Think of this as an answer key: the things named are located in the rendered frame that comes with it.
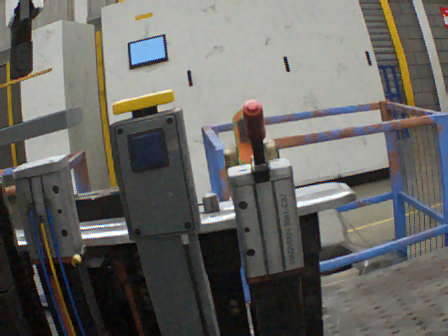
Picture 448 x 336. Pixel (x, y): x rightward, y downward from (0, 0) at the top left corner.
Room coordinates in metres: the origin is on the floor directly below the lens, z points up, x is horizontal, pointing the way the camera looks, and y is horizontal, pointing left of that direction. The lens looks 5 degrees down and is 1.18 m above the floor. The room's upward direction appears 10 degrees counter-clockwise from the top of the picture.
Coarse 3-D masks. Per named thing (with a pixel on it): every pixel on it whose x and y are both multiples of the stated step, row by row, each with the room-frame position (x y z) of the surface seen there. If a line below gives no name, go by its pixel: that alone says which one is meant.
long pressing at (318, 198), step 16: (304, 192) 1.44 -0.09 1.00; (320, 192) 1.41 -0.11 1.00; (336, 192) 1.37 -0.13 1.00; (352, 192) 1.36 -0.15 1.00; (224, 208) 1.43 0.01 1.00; (304, 208) 1.33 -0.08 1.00; (320, 208) 1.32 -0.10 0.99; (80, 224) 1.48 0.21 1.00; (96, 224) 1.45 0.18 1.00; (112, 224) 1.44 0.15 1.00; (208, 224) 1.33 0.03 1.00; (224, 224) 1.33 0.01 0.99; (96, 240) 1.33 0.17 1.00; (112, 240) 1.33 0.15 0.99; (128, 240) 1.33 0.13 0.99
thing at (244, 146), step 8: (240, 112) 1.56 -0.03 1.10; (232, 120) 1.56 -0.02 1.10; (240, 120) 1.55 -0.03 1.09; (240, 128) 1.55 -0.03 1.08; (240, 136) 1.55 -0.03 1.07; (240, 144) 1.55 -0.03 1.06; (248, 144) 1.55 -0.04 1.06; (240, 152) 1.55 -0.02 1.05; (248, 152) 1.55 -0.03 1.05; (264, 152) 1.54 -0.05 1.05; (240, 160) 1.54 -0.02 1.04; (248, 160) 1.54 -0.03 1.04
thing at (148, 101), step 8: (144, 96) 1.06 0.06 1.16; (152, 96) 1.06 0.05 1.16; (160, 96) 1.05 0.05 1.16; (168, 96) 1.05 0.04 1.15; (112, 104) 1.06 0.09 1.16; (120, 104) 1.06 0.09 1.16; (128, 104) 1.06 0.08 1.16; (136, 104) 1.06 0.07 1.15; (144, 104) 1.06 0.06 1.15; (152, 104) 1.06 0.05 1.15; (160, 104) 1.06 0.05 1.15; (120, 112) 1.06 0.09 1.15; (136, 112) 1.07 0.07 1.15; (144, 112) 1.07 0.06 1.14; (152, 112) 1.07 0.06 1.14
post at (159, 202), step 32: (128, 128) 1.05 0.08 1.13; (160, 128) 1.05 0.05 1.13; (128, 160) 1.05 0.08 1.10; (128, 192) 1.05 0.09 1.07; (160, 192) 1.05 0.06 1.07; (192, 192) 1.05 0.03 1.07; (128, 224) 1.05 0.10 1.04; (160, 224) 1.05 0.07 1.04; (192, 224) 1.05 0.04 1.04; (160, 256) 1.06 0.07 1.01; (192, 256) 1.06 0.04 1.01; (160, 288) 1.06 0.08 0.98; (192, 288) 1.06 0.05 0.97; (160, 320) 1.06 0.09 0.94; (192, 320) 1.06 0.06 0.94
